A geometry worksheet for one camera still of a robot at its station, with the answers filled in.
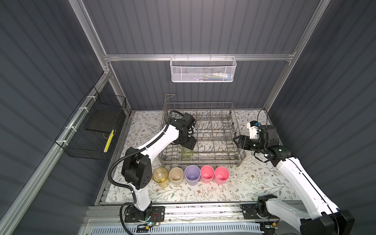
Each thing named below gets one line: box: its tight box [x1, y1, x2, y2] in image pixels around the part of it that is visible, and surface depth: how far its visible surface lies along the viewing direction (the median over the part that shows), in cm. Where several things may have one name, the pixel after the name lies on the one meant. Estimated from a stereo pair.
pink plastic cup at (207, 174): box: [200, 164, 215, 184], surface depth 81 cm
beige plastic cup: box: [168, 166, 185, 186], surface depth 81 cm
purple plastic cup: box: [184, 164, 202, 187], surface depth 79 cm
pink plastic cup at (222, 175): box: [214, 166, 230, 186], surface depth 86 cm
